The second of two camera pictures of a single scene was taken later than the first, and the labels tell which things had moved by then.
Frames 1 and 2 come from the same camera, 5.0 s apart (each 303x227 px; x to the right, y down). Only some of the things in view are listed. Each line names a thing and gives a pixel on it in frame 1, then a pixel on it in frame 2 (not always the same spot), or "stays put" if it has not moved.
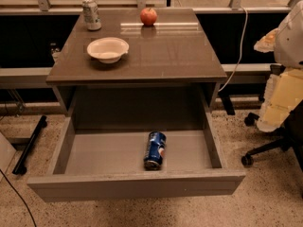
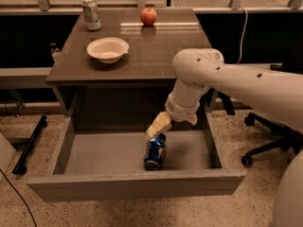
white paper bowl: (108, 49) stays put
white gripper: (290, 43) to (180, 110)
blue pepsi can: (154, 150) stays put
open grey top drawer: (108, 166) stays put
